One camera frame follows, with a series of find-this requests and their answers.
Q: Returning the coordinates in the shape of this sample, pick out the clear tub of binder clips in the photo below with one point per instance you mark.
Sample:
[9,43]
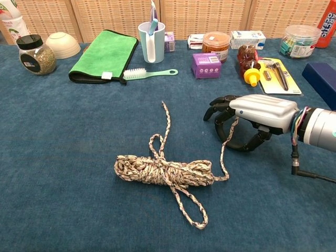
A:
[299,42]

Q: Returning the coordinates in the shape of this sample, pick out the brown jar with orange lid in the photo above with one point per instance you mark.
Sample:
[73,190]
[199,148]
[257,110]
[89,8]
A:
[215,43]

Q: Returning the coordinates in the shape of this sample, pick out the tea bottle with yellow cap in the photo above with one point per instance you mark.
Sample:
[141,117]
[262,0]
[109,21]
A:
[13,26]

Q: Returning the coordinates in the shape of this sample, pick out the honey bottle with yellow nozzle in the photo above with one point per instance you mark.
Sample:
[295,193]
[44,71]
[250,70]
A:
[248,60]

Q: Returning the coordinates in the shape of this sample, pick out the white tissue packet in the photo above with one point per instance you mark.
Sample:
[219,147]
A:
[194,42]

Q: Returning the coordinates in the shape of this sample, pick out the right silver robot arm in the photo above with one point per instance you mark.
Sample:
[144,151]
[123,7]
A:
[320,128]

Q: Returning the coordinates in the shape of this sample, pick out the white blue carton box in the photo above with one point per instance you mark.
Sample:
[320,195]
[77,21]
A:
[246,39]

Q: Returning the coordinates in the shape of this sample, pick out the small purple white carton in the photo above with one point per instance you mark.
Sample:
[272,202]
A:
[169,42]

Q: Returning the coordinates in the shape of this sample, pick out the cream upturned bowl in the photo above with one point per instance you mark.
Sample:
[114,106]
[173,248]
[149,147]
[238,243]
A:
[63,46]

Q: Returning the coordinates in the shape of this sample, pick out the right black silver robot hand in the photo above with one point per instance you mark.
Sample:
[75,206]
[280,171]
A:
[265,110]

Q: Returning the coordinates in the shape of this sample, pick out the light blue plastic cup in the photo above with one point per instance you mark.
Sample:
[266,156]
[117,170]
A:
[157,44]

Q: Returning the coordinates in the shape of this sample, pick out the purple cardboard box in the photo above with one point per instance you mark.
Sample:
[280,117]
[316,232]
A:
[206,65]

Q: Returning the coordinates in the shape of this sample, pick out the white purple toothpaste tube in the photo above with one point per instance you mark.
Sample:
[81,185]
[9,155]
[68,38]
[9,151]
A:
[153,11]

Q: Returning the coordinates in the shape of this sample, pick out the blue carpet table cover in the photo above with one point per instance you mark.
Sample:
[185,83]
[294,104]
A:
[78,157]

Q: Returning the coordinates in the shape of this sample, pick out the dark blue rectangular box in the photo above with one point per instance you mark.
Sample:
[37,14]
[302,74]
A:
[324,78]

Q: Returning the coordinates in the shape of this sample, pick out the razor in yellow blister pack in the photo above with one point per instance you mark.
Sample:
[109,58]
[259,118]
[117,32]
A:
[291,82]

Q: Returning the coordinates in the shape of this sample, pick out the blue toothbrush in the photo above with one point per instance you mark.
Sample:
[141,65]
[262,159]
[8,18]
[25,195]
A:
[153,26]

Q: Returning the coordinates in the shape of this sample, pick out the bamboo folding screen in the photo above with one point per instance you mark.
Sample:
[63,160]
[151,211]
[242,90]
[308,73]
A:
[204,15]

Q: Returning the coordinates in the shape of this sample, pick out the green microfibre towel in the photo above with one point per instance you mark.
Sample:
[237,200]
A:
[105,55]

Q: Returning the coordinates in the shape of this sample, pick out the glass jar with black lid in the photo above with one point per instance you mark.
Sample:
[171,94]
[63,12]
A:
[39,59]

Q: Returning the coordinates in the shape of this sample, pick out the mint green scrubbing brush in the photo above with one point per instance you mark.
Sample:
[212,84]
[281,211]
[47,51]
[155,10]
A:
[136,74]

